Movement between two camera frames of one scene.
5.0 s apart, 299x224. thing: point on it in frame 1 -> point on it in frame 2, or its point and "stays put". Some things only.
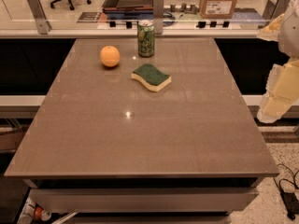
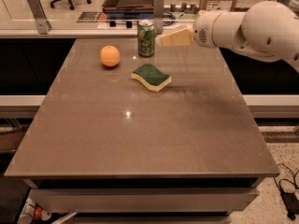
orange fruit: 110,56 stays put
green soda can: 146,38 stays put
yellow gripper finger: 282,92 -> 203,31
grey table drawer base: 145,200 stays put
